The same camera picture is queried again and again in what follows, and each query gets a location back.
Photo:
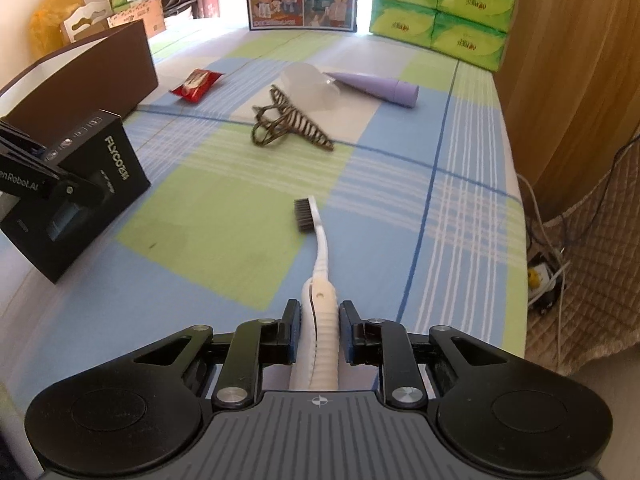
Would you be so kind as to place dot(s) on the white plastic bucket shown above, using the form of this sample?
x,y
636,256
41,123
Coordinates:
x,y
180,7

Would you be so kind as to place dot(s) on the plaid cloth-covered desktop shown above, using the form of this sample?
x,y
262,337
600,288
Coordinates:
x,y
400,210

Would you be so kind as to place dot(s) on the brown striped hair claw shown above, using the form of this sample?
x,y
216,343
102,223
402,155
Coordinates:
x,y
295,122

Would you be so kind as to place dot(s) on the purple tube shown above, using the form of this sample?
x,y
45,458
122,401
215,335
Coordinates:
x,y
385,89

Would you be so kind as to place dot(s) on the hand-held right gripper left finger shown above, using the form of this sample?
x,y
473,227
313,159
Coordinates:
x,y
295,332

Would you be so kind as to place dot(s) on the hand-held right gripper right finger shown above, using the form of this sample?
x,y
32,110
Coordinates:
x,y
346,332

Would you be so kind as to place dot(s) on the tan wooden panel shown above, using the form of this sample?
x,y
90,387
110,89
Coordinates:
x,y
565,60

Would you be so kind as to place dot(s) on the brown cardboard box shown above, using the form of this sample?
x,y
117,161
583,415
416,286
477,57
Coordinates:
x,y
100,70

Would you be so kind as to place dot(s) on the white toothbrush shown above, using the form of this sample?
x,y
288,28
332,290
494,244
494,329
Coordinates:
x,y
322,255

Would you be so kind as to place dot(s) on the clear plastic cup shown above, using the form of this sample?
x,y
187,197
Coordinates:
x,y
307,85

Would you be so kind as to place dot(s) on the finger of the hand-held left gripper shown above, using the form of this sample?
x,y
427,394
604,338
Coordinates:
x,y
20,140
75,189

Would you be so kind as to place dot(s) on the black product box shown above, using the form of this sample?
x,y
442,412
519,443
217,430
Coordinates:
x,y
115,175

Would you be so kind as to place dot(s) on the stack of green tissue packs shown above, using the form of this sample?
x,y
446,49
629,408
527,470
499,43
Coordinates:
x,y
450,15

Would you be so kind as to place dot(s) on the orange plastic bag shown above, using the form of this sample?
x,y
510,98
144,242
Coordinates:
x,y
47,20

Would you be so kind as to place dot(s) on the cardboard box with striped edge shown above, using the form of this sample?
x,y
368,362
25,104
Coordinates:
x,y
145,17

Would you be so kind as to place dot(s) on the red snack packet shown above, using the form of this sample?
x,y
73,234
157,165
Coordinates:
x,y
197,85

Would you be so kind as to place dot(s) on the beige quilted cover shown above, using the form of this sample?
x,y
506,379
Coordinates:
x,y
600,285

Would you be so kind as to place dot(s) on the white socket with yellow button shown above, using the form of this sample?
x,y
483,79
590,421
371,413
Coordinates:
x,y
542,280

